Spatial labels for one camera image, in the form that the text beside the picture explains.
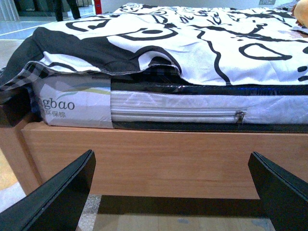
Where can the white zippered mattress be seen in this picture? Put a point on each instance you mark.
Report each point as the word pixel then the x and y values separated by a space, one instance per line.
pixel 150 103

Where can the black and white patterned duvet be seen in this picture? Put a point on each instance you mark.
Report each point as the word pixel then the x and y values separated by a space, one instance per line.
pixel 205 46

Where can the yellow plush dinosaur toy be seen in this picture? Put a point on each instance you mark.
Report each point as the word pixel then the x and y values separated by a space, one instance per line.
pixel 300 12

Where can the wooden bed frame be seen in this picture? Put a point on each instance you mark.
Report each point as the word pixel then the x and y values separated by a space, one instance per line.
pixel 151 163

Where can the dark checkered bed sheet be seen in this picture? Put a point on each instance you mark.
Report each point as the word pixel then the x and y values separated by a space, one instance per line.
pixel 17 97

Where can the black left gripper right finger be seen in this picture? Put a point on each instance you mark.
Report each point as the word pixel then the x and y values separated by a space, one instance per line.
pixel 283 195

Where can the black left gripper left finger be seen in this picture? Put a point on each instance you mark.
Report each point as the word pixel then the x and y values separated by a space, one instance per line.
pixel 57 204

